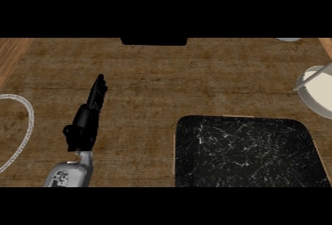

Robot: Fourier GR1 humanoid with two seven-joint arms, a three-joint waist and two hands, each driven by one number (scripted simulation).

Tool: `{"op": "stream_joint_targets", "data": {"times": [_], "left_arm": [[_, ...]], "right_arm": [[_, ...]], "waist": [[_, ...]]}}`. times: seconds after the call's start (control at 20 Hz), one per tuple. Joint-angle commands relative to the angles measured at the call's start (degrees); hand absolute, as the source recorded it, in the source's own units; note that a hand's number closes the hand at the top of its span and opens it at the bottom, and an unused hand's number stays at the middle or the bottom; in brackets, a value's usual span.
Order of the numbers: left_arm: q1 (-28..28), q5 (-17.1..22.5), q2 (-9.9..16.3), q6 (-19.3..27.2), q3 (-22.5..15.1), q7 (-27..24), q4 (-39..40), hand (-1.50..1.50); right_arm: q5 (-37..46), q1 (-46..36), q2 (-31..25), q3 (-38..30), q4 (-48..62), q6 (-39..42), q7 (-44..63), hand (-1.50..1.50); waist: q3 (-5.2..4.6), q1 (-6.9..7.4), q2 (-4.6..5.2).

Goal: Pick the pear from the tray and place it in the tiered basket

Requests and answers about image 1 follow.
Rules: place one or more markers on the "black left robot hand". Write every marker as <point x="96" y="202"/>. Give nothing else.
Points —
<point x="87" y="117"/>

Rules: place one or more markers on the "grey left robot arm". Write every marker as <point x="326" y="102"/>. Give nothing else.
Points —
<point x="71" y="173"/>

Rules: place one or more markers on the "black marbled tray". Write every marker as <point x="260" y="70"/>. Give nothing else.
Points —
<point x="248" y="152"/>

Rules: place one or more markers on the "grey tiered basket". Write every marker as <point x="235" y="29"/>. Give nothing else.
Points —
<point x="316" y="90"/>

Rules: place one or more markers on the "black appliance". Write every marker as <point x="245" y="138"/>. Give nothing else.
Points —
<point x="154" y="41"/>

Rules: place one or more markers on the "pale grey round object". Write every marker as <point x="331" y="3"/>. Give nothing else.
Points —
<point x="288" y="39"/>

